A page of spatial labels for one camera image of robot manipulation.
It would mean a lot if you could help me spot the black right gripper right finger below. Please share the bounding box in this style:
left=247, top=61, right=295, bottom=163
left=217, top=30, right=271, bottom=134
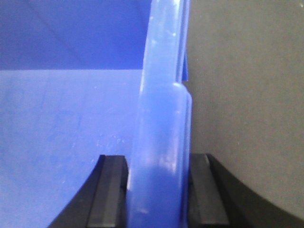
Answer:
left=187, top=153, right=254, bottom=228

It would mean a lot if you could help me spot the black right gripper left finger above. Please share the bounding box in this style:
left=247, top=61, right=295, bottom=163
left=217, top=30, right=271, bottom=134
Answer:
left=49, top=155, right=128, bottom=228

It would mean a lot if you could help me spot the blue plastic bin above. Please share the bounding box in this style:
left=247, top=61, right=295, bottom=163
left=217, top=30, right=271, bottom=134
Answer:
left=0, top=0, right=192, bottom=228

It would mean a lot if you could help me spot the dark conveyor belt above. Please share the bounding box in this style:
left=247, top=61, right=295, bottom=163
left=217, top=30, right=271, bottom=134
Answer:
left=186, top=0, right=304, bottom=218

